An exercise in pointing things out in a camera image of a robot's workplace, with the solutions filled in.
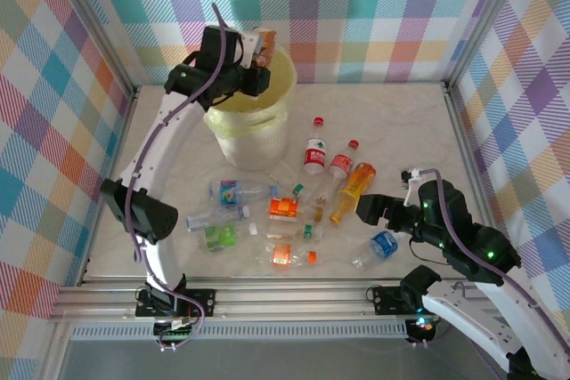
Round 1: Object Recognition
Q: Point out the aluminium frame post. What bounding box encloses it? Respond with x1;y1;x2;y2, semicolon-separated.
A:
443;0;535;90
44;0;142;99

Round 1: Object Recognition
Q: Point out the long aluminium base rail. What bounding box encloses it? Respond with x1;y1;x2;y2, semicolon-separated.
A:
48;276;491;323

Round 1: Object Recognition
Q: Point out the clear bottle with brown residue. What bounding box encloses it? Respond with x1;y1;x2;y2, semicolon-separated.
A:
311;170;346;208

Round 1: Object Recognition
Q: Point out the tall orange juice bottle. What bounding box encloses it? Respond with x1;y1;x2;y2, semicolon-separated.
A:
329;161;378;225

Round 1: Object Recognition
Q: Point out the clear bottle with white cap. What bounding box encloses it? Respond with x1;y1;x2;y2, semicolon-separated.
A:
184;205;251;233

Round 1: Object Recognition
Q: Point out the orange label bottle brown cap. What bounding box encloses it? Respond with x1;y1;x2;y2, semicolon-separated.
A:
266;195;325;223

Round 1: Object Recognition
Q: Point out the red label cola bottle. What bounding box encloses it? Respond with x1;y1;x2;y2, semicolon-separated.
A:
328;139;361;185

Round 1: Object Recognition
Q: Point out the aluminium side rail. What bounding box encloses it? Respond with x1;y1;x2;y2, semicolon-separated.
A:
443;79;542;283
61;84;143;287

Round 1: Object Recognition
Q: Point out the white bin with yellow bag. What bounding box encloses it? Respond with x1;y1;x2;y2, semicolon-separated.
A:
202;48;298;172

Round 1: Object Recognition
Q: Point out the small circuit board with wires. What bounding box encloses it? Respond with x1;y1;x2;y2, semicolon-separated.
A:
152;316;200;352
405;316;437;348

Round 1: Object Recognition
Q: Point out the colourful blue label clear bottle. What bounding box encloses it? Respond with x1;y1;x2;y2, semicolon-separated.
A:
208;179;280;208

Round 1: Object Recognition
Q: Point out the clear bottle small green label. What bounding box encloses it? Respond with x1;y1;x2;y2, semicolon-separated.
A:
265;222;325;242

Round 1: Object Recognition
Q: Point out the grey slotted cable duct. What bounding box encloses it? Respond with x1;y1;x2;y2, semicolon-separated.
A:
69;324;411;342

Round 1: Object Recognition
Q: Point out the crushed blue label bottle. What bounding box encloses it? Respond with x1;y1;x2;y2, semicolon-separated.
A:
349;230;401;271

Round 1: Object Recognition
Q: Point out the red green label water bottle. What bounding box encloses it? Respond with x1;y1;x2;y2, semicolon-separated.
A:
303;116;330;176

